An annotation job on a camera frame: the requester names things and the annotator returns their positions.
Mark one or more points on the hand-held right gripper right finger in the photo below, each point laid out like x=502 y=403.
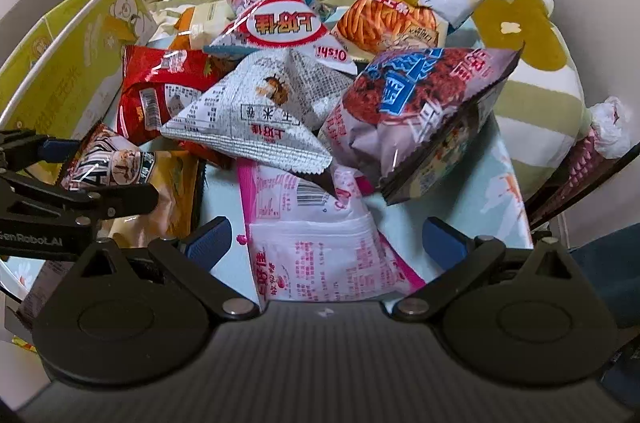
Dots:
x=445 y=238

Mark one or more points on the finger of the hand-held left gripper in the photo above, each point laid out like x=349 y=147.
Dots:
x=57 y=148
x=125 y=199

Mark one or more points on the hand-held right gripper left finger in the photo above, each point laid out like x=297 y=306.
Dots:
x=210 y=237

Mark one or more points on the brown cartoon snack packet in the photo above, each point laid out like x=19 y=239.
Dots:
x=165 y=173

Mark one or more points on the yellow-green cardboard box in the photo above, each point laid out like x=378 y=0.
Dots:
x=65 y=58

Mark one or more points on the pink white snack packet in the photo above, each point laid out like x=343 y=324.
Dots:
x=310 y=248

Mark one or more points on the blue red snack packet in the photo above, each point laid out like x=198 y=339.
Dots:
x=425 y=113

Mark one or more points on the silver grey snack packet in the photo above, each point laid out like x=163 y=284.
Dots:
x=250 y=113

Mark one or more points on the red oval label snack packet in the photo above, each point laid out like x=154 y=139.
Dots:
x=280 y=23

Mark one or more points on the orange sticks snack packet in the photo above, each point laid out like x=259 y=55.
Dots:
x=395 y=18

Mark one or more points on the dark patterned bag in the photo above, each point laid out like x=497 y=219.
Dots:
x=575 y=175

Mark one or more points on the dark blue container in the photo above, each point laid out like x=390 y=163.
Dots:
x=610 y=273

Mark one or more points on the cream snack packet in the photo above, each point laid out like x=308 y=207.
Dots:
x=205 y=23

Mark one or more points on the white plastic bag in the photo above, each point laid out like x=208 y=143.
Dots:
x=612 y=128

